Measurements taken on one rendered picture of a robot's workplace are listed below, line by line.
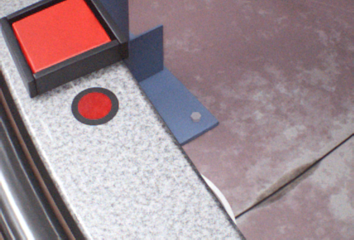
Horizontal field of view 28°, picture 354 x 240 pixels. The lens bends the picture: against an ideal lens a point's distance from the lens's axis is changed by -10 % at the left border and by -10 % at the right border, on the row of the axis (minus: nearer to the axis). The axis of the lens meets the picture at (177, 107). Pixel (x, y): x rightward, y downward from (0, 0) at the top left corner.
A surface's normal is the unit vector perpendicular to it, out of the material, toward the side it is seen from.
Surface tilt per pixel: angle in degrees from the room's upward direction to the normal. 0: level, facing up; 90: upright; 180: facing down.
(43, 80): 90
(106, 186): 0
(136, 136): 0
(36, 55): 0
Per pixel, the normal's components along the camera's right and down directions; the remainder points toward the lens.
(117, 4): 0.85, 0.40
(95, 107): 0.00, -0.65
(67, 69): 0.47, 0.67
